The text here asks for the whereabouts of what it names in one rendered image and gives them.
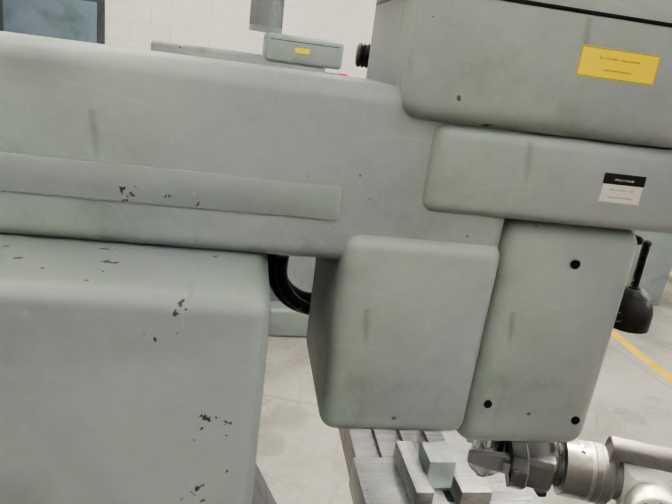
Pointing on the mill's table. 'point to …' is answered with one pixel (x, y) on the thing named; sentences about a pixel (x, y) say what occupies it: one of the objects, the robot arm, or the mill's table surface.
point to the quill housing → (546, 330)
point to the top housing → (532, 65)
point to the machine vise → (416, 482)
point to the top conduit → (362, 55)
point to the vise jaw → (467, 479)
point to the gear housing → (549, 179)
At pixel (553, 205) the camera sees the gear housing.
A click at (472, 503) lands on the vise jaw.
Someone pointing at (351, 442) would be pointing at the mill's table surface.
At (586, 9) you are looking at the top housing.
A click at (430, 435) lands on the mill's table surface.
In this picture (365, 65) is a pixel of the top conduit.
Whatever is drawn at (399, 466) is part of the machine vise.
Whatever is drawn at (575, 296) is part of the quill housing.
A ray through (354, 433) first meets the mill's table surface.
